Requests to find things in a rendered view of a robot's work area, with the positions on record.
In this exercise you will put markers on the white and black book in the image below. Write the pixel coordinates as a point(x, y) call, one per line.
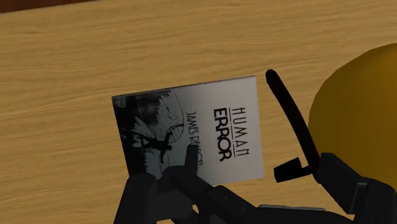
point(214, 96)

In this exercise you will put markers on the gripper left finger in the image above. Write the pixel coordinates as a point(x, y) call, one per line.
point(183, 192)

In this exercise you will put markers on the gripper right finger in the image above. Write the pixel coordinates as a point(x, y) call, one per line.
point(366, 195)

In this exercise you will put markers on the light wooden table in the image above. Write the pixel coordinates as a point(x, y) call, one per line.
point(77, 62)

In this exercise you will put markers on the yellow round object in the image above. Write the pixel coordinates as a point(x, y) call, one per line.
point(356, 108)

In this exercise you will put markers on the dark brown hooked stick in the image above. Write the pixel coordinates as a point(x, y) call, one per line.
point(291, 110)

